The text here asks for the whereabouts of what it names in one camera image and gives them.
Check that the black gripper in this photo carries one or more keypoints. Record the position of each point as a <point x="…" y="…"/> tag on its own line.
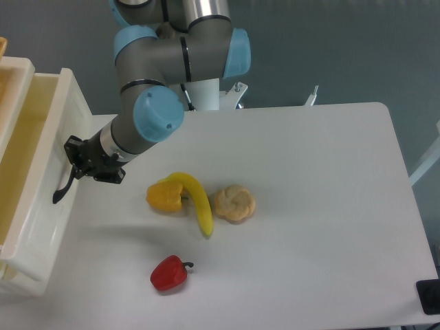
<point x="97" y="163"/>

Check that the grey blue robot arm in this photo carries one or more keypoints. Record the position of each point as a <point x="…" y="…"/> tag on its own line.
<point x="161" y="44"/>

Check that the white drawer cabinet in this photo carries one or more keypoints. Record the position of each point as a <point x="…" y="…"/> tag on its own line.
<point x="16" y="79"/>

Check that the yellow bell pepper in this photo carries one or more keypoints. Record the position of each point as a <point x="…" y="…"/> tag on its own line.
<point x="166" y="196"/>

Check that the yellow banana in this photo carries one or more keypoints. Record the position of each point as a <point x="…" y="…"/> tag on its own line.
<point x="199" y="198"/>

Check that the red bell pepper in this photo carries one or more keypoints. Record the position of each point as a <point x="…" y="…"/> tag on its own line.
<point x="170" y="273"/>

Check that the beige bread roll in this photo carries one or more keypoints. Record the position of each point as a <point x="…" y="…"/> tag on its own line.
<point x="234" y="203"/>

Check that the black device at corner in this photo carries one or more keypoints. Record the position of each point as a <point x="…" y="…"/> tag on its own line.
<point x="428" y="291"/>

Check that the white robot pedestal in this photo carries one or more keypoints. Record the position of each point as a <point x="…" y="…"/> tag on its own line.
<point x="201" y="95"/>

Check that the white table frame bracket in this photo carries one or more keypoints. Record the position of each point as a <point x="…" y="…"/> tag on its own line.
<point x="232" y="99"/>

